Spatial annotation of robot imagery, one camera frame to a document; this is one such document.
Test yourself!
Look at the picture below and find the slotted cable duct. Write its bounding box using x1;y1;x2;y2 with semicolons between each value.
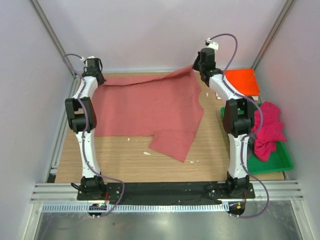
42;202;229;213

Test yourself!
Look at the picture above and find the grey t shirt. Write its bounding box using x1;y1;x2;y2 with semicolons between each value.
246;135;256;160

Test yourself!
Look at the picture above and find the folded orange t shirt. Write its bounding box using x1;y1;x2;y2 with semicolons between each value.
225;68;260;97

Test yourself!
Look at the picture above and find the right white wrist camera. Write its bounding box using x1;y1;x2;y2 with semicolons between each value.
205;38;219;51

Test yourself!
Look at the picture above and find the magenta t shirt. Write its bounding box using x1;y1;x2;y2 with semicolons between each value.
253;101;287;162

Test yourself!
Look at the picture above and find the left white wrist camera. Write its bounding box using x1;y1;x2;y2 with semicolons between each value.
80;56;95;63

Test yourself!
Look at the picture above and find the green plastic bin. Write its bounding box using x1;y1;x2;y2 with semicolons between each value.
220;102;294;175

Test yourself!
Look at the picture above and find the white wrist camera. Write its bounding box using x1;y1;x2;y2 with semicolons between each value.
205;38;219;51
80;56;95;63

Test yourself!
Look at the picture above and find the salmon pink t shirt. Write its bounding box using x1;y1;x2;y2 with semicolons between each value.
92;65;204;162

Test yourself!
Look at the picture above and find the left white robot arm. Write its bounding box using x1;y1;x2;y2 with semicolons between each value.
62;53;107;201

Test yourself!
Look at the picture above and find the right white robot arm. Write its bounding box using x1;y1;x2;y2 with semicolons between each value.
192;47;256;198

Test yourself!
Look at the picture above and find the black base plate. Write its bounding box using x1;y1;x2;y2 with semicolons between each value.
70;181;256;206

